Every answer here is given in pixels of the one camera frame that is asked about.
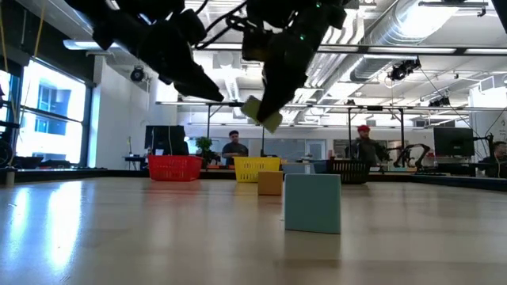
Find black ceiling camera cluster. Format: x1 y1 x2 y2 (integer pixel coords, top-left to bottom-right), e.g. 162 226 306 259
387 58 422 82

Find yellow plastic basket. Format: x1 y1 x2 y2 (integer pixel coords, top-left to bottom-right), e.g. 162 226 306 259
233 156 283 184

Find black aluminium table frame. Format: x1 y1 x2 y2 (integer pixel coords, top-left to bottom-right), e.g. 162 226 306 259
0 167 507 192

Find black monitor stand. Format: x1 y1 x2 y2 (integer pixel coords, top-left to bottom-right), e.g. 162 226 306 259
473 133 497 178

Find black plastic basket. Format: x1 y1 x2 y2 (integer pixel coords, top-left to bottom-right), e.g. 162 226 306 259
330 158 372 185

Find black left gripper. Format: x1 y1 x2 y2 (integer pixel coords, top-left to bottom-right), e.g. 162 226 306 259
134 8 225 103

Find orange cube block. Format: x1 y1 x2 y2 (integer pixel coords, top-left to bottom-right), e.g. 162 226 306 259
257 170 284 197

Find green potted plant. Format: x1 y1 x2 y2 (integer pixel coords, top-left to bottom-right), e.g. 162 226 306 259
195 135 213 156

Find teal cube block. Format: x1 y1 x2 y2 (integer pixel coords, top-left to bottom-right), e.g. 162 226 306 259
284 173 342 235

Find person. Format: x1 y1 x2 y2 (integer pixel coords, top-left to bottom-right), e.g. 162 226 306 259
221 129 250 167
347 124 384 168
479 140 507 179

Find dark office desk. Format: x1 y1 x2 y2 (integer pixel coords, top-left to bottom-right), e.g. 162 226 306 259
124 154 148 169

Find yellow hanging cable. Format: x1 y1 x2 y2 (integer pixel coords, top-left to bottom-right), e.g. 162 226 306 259
0 7 9 72
33 13 44 59

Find red plastic basket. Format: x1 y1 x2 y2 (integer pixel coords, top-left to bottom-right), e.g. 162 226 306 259
147 154 204 182

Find green long block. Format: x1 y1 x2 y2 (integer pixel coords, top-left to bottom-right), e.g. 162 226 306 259
240 95 284 134

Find black monitor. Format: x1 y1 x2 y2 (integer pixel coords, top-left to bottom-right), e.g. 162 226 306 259
143 124 186 156
433 126 475 158

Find black metal gantry frame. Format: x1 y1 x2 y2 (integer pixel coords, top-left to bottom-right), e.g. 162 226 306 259
206 101 267 158
347 104 406 167

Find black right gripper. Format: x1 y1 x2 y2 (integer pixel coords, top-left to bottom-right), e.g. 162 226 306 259
242 7 348 123

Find black overhead light beam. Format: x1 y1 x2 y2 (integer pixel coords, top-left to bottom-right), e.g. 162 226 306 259
197 40 507 55

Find large window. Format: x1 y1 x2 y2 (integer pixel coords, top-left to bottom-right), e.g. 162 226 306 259
0 69 12 122
15 59 87 165

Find black ceiling track light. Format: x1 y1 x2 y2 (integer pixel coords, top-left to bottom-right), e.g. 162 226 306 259
427 96 452 108

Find silver ventilation duct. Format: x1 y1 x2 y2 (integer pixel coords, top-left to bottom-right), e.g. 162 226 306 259
350 0 456 82

